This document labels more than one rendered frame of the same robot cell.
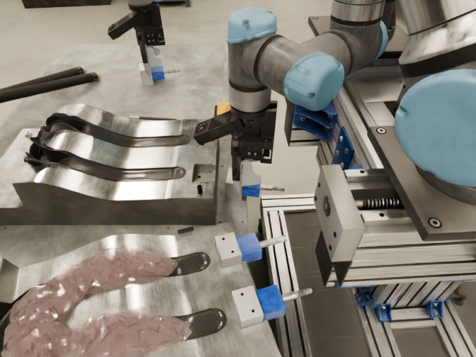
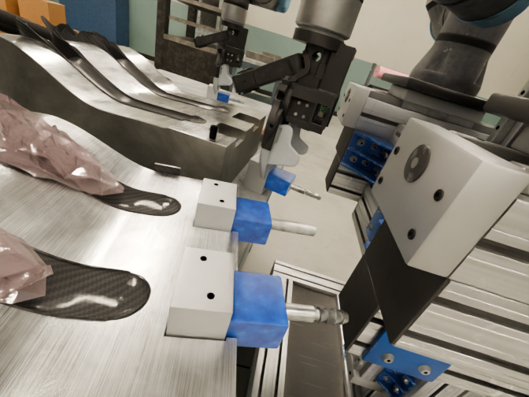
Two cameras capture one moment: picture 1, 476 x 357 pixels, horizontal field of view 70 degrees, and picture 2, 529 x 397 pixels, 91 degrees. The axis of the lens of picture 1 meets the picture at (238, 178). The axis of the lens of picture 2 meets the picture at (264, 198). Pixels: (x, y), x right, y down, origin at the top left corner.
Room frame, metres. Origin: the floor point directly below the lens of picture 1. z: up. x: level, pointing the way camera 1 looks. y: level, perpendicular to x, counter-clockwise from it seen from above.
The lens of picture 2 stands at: (0.11, -0.04, 1.02)
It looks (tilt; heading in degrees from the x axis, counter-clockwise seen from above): 29 degrees down; 4
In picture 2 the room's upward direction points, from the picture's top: 17 degrees clockwise
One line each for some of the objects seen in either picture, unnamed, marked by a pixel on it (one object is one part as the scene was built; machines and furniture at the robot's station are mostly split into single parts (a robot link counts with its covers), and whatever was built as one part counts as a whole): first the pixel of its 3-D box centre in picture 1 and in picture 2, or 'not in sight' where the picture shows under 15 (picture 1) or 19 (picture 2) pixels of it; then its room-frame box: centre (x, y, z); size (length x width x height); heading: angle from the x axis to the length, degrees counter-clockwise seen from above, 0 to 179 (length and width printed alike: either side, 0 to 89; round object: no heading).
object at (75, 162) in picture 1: (105, 147); (127, 71); (0.55, 0.28, 0.92); 0.35 x 0.16 x 0.09; 90
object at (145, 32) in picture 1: (147, 24); (231, 46); (1.04, 0.27, 0.99); 0.09 x 0.08 x 0.12; 104
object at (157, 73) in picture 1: (160, 72); (226, 98); (1.04, 0.26, 0.83); 0.13 x 0.05 x 0.05; 104
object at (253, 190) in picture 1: (256, 185); (285, 183); (0.52, -0.04, 0.83); 0.13 x 0.05 x 0.05; 82
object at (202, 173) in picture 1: (204, 178); (225, 141); (0.50, 0.07, 0.87); 0.05 x 0.05 x 0.04; 0
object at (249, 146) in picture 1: (252, 129); (310, 84); (0.52, -0.03, 0.99); 0.09 x 0.08 x 0.12; 82
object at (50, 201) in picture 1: (105, 161); (123, 96); (0.56, 0.30, 0.87); 0.50 x 0.26 x 0.14; 90
